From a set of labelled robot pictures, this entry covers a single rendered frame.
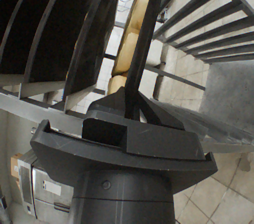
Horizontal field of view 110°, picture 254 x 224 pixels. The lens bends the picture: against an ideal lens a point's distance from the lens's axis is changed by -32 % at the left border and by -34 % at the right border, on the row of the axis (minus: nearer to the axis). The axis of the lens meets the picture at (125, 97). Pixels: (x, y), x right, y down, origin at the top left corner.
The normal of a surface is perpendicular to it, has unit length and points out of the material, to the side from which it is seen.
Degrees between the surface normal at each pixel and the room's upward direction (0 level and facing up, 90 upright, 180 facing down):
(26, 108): 90
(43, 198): 90
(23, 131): 90
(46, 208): 90
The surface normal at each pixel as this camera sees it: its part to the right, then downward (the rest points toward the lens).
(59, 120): 0.14, 0.14
